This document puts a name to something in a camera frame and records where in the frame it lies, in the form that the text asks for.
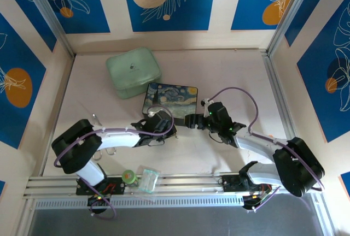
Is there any thin black wire loop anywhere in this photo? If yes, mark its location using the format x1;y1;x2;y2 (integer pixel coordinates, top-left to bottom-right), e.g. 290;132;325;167
208;131;228;144

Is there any aluminium corner post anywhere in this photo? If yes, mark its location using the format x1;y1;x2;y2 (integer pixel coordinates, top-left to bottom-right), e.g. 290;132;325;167
19;0;77;58
266;0;316;57

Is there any black controller module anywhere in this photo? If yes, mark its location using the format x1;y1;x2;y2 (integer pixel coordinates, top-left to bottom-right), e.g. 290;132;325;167
242;193;265;213
87;194;112;215

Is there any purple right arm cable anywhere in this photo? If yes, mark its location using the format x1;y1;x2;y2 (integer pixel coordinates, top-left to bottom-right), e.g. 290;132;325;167
208;86;325;211

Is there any starry night painted box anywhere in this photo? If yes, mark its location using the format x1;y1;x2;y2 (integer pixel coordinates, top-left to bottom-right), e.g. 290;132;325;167
141;82;200;127

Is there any green round jar orange label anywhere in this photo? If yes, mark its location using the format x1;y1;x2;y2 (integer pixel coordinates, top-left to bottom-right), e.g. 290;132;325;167
121;169;138;188

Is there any blue floral wall poster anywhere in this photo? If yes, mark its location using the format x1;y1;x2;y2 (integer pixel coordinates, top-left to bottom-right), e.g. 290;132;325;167
230;0;305;31
0;0;59;54
296;0;350;144
121;0;218;33
34;0;111;35
0;11;48;150

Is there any slotted grey cable duct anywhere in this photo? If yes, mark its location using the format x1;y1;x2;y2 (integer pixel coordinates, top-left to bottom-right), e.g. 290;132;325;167
34;195;246;210

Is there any aluminium side rail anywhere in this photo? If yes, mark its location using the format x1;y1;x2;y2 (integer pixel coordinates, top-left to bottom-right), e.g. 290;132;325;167
261;49;307;170

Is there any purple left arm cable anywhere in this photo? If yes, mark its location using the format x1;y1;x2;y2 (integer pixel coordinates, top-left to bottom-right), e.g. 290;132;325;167
54;104;175;221

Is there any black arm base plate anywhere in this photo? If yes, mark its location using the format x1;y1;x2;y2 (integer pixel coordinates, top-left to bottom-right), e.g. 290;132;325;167
75;176;126;196
221;174;273;193

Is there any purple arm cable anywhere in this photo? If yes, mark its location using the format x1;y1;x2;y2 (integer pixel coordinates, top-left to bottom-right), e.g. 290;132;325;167
54;104;175;221
208;86;325;211

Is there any mint green zip case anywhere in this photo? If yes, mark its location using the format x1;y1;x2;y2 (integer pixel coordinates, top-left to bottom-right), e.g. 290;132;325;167
106;46;163;101

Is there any aluminium frame rail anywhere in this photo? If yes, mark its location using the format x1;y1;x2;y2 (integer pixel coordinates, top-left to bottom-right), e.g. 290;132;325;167
23;171;325;203

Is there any clear plastic box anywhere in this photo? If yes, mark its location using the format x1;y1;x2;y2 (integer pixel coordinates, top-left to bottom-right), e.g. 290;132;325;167
136;168;160;193

